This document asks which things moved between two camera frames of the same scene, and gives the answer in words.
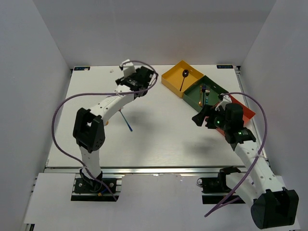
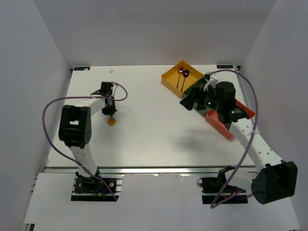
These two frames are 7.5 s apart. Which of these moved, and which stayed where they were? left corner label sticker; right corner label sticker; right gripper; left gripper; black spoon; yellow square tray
Moved: left gripper; right gripper
Stayed: yellow square tray; right corner label sticker; black spoon; left corner label sticker
